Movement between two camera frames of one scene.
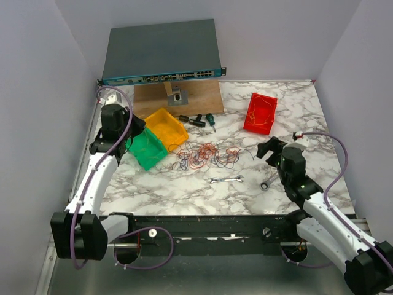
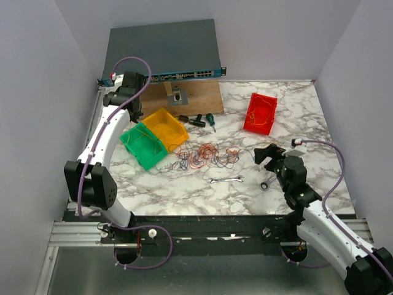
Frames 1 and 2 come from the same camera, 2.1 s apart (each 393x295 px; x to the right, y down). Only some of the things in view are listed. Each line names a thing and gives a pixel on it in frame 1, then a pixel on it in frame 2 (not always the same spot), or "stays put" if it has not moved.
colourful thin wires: (199, 155) stays put
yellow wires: (252, 115) stays put
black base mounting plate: (205, 235) stays put
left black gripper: (139, 123) to (136, 117)
